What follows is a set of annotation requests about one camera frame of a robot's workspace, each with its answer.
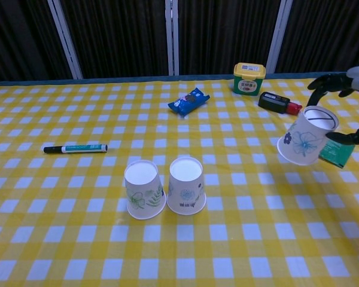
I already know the white cup large blue flower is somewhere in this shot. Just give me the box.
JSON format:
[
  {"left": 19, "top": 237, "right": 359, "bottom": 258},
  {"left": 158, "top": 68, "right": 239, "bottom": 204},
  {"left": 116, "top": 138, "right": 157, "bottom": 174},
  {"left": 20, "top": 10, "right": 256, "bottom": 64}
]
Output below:
[{"left": 276, "top": 105, "right": 340, "bottom": 167}]

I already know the white cup green flower print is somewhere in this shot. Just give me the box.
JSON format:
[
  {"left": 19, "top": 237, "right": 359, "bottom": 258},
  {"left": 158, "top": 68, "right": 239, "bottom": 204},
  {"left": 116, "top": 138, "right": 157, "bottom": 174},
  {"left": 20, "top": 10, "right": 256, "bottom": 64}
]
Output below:
[{"left": 124, "top": 160, "right": 168, "bottom": 221}]

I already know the green square sachet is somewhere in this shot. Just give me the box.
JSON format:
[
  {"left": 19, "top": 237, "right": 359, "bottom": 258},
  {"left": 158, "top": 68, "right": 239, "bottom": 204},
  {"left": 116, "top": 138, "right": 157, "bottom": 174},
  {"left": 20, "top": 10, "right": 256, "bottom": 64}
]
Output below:
[{"left": 318, "top": 139, "right": 355, "bottom": 169}]

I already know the black bottle red cap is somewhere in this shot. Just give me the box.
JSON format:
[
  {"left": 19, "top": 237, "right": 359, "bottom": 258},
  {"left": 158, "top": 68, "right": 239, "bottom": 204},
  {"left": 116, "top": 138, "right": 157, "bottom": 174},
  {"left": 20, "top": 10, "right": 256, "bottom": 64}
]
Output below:
[{"left": 257, "top": 91, "right": 303, "bottom": 115}]

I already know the yellow lidded green tub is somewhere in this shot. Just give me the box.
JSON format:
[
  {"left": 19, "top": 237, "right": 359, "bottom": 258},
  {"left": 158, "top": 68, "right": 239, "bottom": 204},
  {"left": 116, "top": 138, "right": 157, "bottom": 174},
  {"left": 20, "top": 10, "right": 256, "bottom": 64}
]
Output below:
[{"left": 233, "top": 62, "right": 267, "bottom": 97}]

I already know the blue cookie snack packet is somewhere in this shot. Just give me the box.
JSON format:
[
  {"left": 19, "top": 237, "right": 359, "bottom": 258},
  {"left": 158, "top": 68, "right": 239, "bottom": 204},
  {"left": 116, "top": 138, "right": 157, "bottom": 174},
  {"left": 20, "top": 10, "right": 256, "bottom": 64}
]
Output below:
[{"left": 167, "top": 87, "right": 211, "bottom": 117}]

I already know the white cup small blue flower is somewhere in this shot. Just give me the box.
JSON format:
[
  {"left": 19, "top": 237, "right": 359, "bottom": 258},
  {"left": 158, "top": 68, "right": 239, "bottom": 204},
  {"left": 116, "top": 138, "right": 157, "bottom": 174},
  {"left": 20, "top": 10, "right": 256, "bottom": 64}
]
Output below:
[{"left": 166, "top": 156, "right": 208, "bottom": 216}]

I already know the yellow white checked tablecloth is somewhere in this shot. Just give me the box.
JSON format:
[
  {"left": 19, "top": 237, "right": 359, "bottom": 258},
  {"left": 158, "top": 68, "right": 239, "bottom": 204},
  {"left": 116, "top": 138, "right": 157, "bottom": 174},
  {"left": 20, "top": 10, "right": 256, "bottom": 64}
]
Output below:
[{"left": 0, "top": 71, "right": 359, "bottom": 287}]

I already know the teal white marker pen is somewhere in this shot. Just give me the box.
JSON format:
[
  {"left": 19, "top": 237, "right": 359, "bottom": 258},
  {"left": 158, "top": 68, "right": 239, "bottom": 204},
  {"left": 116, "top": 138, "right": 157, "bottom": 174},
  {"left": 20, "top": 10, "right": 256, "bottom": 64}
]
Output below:
[{"left": 42, "top": 143, "right": 109, "bottom": 154}]

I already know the white partition post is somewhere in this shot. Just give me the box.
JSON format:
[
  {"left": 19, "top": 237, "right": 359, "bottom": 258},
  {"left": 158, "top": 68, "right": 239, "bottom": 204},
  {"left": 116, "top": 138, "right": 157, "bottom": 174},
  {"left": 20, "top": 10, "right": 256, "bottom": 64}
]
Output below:
[
  {"left": 165, "top": 0, "right": 180, "bottom": 77},
  {"left": 47, "top": 0, "right": 84, "bottom": 80},
  {"left": 266, "top": 0, "right": 294, "bottom": 75}
]

